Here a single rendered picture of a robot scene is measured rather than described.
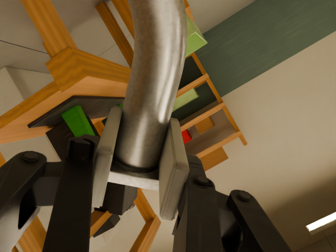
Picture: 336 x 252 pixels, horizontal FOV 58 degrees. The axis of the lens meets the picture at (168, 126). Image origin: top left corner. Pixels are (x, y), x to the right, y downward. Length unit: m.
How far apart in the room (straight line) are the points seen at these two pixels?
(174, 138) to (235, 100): 5.91
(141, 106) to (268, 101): 5.99
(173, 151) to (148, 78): 0.04
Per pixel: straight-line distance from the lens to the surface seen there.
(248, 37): 6.21
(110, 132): 0.16
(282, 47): 6.26
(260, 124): 6.14
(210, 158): 5.64
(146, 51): 0.17
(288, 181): 6.42
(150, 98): 0.17
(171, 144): 0.16
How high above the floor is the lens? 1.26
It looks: level
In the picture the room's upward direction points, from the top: 150 degrees clockwise
